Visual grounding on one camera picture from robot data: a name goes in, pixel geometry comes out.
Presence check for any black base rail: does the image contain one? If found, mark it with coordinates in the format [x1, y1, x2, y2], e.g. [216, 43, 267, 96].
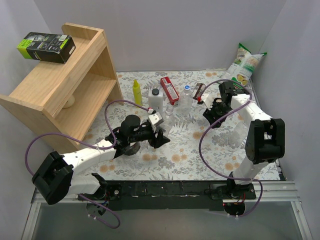
[77, 179, 257, 212]

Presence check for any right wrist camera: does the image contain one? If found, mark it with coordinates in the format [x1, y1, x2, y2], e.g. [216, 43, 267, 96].
[197, 93, 214, 110]

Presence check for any white bottle black cap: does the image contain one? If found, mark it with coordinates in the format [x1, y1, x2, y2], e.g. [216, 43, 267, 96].
[148, 88, 164, 112]

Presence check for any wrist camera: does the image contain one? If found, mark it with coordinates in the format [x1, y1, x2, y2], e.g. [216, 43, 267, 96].
[147, 107, 164, 132]
[197, 93, 214, 110]

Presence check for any green chips bag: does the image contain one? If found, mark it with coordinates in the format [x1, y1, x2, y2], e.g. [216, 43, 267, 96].
[222, 43, 267, 87]

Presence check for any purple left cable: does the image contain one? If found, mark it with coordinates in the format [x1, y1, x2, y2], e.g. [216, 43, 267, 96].
[24, 99, 155, 229]

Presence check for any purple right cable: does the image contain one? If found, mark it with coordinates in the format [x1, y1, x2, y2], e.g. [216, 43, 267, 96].
[198, 79, 263, 217]

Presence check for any brown snack bar wrapper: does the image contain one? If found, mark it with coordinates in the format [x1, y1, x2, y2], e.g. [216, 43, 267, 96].
[192, 82, 206, 100]

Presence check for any cream object under shelf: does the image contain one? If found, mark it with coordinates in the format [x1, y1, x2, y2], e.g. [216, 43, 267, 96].
[63, 95, 75, 109]

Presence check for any wooden shelf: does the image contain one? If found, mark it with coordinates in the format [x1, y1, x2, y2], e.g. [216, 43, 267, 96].
[0, 23, 123, 153]

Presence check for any clear plastic bottle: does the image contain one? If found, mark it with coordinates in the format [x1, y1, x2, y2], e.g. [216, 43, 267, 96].
[161, 104, 175, 131]
[227, 121, 249, 149]
[177, 85, 193, 116]

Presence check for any red toothpaste box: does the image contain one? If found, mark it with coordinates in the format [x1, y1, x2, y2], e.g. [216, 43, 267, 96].
[160, 76, 179, 106]

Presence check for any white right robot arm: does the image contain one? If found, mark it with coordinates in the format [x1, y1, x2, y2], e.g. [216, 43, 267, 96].
[197, 79, 285, 199]

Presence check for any yellow squeeze bottle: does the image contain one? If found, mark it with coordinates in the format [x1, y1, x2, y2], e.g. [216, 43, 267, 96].
[132, 79, 143, 106]

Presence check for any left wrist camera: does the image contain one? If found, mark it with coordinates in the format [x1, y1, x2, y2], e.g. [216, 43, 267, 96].
[147, 107, 164, 132]

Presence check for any purple cable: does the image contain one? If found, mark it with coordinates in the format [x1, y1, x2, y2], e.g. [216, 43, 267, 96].
[24, 99, 155, 229]
[198, 79, 263, 217]

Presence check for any floral table mat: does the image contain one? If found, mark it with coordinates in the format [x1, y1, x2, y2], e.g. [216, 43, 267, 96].
[84, 70, 246, 181]

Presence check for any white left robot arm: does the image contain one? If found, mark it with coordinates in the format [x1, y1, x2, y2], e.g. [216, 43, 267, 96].
[32, 112, 170, 205]

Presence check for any black green box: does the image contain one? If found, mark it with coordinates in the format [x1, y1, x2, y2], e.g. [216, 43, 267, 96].
[16, 32, 76, 64]

